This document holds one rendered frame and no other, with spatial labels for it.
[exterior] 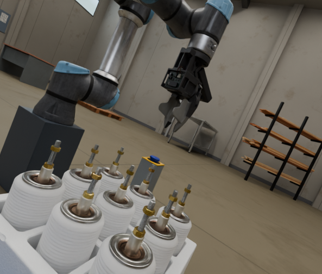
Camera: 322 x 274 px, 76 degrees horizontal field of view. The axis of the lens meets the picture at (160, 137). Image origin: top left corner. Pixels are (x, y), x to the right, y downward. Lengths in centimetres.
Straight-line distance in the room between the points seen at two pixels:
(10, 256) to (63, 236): 9
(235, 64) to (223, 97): 130
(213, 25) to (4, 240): 62
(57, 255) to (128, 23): 83
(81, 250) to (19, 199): 15
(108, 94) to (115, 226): 58
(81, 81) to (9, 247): 60
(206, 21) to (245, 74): 774
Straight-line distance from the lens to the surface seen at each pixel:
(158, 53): 980
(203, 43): 58
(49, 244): 42
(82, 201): 41
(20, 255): 43
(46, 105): 86
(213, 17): 61
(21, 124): 91
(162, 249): 45
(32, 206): 47
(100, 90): 90
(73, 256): 42
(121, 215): 48
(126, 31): 96
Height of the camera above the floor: 46
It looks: 4 degrees down
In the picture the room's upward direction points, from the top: 24 degrees clockwise
